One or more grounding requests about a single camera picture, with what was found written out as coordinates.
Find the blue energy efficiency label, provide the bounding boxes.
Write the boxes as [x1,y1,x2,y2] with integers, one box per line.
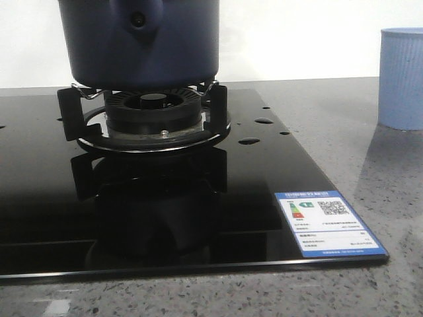
[275,190,387,258]

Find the black glass gas stove top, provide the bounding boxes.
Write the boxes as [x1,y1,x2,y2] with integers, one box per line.
[1,90,389,283]

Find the dark blue cooking pot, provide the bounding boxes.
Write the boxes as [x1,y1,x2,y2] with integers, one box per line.
[58,1,219,90]

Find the black metal pot support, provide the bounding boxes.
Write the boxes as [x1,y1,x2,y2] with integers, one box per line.
[58,81,231,153]

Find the silver wire pot ring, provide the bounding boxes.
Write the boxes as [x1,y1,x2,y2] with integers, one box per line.
[70,79,219,100]

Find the light blue ribbed cup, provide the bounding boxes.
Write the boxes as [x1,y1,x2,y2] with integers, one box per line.
[378,27,422,131]

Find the black round gas burner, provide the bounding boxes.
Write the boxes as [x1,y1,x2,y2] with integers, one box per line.
[105,88,202,134]

